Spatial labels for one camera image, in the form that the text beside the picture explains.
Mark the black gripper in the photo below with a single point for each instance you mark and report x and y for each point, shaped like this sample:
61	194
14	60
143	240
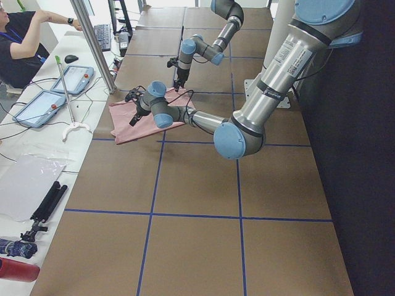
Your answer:
139	111
181	74

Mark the pink t-shirt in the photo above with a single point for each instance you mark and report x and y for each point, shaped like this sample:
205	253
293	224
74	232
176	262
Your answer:
122	113

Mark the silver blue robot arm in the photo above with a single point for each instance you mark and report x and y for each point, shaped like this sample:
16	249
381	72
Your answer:
233	13
315	26

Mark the far teach pendant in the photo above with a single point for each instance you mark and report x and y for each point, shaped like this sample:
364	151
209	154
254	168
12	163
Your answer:
77	78

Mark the teach pendant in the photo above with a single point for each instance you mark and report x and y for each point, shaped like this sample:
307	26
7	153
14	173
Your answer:
40	109
77	78

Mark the black computer mouse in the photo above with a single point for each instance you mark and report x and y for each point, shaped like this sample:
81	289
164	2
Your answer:
70	58

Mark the black keyboard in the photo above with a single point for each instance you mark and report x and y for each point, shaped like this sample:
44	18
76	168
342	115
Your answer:
102	34

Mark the near teach pendant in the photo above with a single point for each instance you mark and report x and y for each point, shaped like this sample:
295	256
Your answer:
40	109

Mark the brown paper table cover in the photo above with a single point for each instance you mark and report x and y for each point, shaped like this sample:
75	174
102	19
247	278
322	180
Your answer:
166	215

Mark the black folded tripod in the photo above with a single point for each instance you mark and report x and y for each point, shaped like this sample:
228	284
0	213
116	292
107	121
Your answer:
44	211

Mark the clear plastic bag with paper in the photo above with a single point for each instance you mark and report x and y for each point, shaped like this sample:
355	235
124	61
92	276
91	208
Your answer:
28	176

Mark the person in black shirt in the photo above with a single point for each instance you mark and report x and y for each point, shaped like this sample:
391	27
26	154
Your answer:
22	54

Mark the folded blue umbrella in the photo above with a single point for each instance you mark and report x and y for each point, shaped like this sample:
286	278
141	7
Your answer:
18	248

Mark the red water bottle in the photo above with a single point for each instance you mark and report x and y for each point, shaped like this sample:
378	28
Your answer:
18	271

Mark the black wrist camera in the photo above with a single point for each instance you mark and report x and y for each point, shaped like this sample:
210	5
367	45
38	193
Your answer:
173	62
135	94

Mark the aluminium frame post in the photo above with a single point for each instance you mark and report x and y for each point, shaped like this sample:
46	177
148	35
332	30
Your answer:
84	20

